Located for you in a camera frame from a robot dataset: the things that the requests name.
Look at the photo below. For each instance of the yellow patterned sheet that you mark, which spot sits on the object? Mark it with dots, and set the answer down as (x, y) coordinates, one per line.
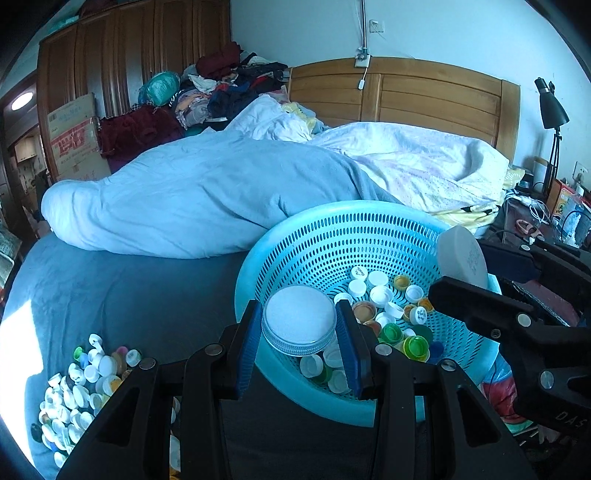
(466, 213)

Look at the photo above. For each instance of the white metal-rimmed jar lid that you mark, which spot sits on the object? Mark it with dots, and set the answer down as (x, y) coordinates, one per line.
(298, 314)

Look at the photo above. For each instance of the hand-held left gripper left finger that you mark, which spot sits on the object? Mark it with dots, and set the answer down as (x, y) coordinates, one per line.
(247, 350)

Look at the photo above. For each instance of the yellow red box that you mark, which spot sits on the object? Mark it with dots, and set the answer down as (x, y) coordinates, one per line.
(567, 198)

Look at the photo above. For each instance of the large smooth white cap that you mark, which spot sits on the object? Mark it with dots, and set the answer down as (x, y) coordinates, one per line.
(461, 256)

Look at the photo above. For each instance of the white quilt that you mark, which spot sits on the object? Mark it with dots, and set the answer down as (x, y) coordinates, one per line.
(415, 157)

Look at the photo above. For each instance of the grey wall pipe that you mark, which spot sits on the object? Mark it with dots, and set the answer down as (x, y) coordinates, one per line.
(364, 27)

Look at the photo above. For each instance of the wooden headboard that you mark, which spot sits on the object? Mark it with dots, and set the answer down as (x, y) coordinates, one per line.
(415, 87)

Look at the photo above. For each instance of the white wall socket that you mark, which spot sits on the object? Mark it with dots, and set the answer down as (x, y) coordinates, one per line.
(376, 26)

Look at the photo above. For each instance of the large pile of bottle caps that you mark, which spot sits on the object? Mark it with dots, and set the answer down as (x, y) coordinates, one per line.
(74, 397)

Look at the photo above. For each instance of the light blue quilt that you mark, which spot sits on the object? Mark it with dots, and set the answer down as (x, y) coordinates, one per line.
(207, 184)

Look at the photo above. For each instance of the wooden wardrobe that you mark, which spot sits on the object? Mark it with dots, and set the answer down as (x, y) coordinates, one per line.
(129, 55)

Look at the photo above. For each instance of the blue bed sheet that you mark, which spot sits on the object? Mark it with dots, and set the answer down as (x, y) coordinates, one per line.
(115, 300)

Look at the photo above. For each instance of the green plastic bag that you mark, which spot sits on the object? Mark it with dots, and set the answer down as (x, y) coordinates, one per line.
(161, 87)

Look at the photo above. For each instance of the round ceiling lamp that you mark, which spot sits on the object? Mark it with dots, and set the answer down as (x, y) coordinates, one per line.
(22, 101)

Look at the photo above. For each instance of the cardboard box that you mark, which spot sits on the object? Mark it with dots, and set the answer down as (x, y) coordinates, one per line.
(74, 138)

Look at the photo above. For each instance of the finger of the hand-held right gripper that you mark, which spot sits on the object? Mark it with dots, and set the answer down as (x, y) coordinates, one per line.
(471, 302)
(517, 261)

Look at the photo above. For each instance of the blue plastic basket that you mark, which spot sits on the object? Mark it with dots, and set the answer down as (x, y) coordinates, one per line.
(323, 240)

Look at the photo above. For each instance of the black desk lamp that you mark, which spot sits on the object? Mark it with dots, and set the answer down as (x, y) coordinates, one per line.
(551, 110)

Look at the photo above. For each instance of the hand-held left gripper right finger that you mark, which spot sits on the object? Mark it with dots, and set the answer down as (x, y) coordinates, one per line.
(351, 350)

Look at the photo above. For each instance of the dark red cloth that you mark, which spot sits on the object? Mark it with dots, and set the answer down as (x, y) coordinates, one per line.
(138, 134)

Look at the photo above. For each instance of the cluttered nightstand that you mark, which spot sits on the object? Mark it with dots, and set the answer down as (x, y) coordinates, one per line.
(521, 210)

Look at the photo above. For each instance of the small heap of bottle caps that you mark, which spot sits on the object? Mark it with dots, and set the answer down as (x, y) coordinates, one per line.
(383, 295)

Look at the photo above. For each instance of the colourful printed cloth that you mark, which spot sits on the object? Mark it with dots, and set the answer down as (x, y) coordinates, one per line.
(498, 392)

